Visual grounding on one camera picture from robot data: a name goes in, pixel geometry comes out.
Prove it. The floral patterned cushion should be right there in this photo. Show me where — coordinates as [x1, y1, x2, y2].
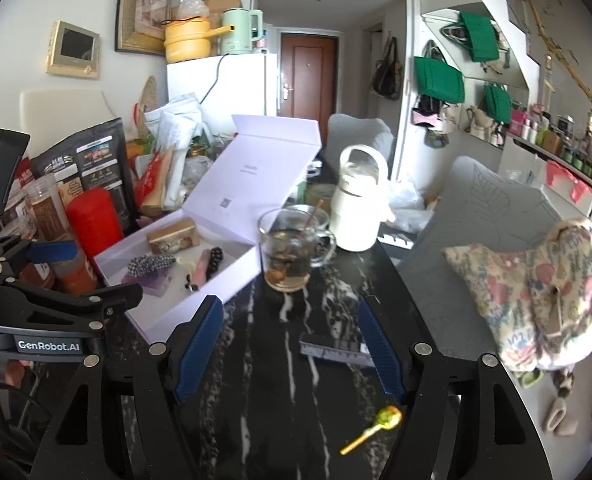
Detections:
[442, 219, 592, 373]

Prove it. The grey leaf pattern chair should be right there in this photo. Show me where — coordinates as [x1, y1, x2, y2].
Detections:
[398, 156, 561, 360]

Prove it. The black cosmetic box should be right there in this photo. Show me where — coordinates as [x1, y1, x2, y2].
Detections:
[299, 334, 375, 368]

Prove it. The pink lip gloss tube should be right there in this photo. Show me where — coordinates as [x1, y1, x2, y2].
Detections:
[189, 248, 211, 288]

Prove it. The red cylindrical canister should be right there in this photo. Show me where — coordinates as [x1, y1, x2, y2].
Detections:
[66, 188, 124, 272]

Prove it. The clear jar brown label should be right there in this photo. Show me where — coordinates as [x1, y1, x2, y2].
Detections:
[24, 174, 74, 242]

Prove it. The beige slipper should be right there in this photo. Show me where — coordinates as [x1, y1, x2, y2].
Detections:
[542, 396, 567, 432]

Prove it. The yellow green lollipop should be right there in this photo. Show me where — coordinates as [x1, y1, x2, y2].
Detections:
[340, 405, 403, 456]

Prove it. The red snack packet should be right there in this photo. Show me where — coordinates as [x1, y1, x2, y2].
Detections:
[134, 152, 169, 211]

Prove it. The purple small card case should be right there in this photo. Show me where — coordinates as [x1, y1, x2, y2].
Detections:
[121, 268, 173, 297]

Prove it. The black snack pouch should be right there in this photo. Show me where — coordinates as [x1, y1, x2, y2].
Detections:
[30, 118, 137, 232]

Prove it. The white refrigerator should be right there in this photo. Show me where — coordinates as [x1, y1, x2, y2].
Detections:
[167, 53, 279, 133]

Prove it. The wall intercom panel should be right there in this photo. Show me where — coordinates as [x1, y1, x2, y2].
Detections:
[46, 21, 100, 79]

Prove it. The white insulated water bottle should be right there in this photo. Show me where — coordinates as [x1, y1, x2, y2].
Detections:
[329, 144, 396, 252]

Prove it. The mint green electric kettle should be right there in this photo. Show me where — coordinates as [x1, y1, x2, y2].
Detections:
[220, 8, 263, 54]

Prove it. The black white gingham scrunchie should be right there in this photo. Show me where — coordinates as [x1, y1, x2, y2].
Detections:
[126, 254, 177, 278]

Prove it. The white open gift box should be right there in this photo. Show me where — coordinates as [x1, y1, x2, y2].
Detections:
[95, 115, 322, 344]

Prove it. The gold cardboard chocolate box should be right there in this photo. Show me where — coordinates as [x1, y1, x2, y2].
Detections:
[147, 218, 200, 255]

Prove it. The framed picture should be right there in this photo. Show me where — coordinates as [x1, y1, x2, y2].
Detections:
[114, 0, 172, 55]

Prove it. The black hanging handbag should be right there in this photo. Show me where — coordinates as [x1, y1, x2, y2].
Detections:
[371, 36, 402, 101]

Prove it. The black polka dot scrunchie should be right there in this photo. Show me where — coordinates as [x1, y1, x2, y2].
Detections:
[206, 247, 224, 280]

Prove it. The brown entrance door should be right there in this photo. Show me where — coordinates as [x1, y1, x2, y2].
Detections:
[279, 34, 338, 131]

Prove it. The green tote bag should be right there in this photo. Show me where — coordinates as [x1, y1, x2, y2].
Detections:
[460, 12, 500, 63]
[414, 56, 465, 104]

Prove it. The yellow cooking pot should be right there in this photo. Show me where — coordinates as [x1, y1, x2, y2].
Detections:
[163, 16, 235, 64]

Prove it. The green tote bag upper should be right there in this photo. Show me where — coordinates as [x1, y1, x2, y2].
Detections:
[460, 12, 500, 63]

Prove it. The cream plastic hair claw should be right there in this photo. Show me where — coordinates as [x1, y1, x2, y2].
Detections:
[175, 257, 199, 292]

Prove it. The glass mug with tea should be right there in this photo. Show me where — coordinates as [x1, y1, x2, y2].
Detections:
[257, 207, 336, 294]

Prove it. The green tote bag middle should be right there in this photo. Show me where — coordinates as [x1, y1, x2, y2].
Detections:
[414, 56, 465, 104]

